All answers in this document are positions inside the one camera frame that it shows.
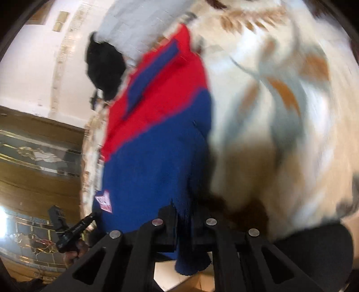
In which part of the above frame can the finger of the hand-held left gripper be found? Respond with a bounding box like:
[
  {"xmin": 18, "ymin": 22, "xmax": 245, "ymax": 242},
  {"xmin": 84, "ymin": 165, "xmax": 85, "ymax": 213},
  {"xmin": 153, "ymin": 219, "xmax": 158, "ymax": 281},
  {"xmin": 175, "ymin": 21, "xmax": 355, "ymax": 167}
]
[{"xmin": 64, "ymin": 212, "xmax": 96, "ymax": 246}]

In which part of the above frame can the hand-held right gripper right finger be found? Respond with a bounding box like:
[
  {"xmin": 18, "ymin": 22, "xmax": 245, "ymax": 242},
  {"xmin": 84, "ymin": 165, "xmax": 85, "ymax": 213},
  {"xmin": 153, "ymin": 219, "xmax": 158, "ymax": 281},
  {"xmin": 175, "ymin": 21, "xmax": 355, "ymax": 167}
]
[{"xmin": 193, "ymin": 212, "xmax": 323, "ymax": 292}]

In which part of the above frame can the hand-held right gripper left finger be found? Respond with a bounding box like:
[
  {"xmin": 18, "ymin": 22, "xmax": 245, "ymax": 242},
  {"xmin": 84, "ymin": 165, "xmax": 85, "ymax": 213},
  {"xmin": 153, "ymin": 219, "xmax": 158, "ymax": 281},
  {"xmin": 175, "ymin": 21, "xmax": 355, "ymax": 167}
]
[{"xmin": 41, "ymin": 206, "xmax": 179, "ymax": 292}]

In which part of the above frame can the red and blue sweater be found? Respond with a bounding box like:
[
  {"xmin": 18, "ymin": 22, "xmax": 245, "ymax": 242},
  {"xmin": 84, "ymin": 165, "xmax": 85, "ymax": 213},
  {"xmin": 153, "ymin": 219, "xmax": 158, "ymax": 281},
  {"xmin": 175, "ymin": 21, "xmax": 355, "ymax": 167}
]
[{"xmin": 92, "ymin": 24, "xmax": 214, "ymax": 277}]

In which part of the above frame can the person's left hand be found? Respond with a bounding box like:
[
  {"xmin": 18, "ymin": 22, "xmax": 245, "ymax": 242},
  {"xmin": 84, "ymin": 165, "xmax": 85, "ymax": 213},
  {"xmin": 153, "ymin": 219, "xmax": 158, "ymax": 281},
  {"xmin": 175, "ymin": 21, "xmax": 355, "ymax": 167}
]
[{"xmin": 63, "ymin": 239, "xmax": 90, "ymax": 266}]

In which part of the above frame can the wooden cabinet with glass panels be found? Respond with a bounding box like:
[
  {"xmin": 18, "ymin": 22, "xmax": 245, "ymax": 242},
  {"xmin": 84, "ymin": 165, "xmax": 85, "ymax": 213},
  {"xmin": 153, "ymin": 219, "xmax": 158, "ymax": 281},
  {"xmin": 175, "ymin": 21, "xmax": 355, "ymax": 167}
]
[{"xmin": 0, "ymin": 105, "xmax": 88, "ymax": 281}]

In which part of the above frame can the leaf printed blanket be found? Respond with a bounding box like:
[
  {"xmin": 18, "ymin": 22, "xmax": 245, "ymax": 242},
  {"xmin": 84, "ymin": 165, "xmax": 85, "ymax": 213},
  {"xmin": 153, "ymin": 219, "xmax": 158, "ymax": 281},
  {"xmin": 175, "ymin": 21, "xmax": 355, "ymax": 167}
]
[{"xmin": 81, "ymin": 0, "xmax": 359, "ymax": 239}]

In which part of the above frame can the black cloth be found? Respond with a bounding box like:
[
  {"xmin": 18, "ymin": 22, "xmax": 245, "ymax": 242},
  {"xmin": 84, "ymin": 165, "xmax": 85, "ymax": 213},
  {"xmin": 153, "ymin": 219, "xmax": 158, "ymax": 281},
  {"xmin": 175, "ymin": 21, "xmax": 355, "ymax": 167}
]
[{"xmin": 85, "ymin": 32, "xmax": 127, "ymax": 102}]

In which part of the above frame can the grey quilted pillow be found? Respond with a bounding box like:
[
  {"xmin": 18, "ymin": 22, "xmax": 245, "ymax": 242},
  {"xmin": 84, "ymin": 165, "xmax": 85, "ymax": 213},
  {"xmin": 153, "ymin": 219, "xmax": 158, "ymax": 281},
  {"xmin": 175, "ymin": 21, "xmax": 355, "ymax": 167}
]
[{"xmin": 98, "ymin": 0, "xmax": 197, "ymax": 66}]

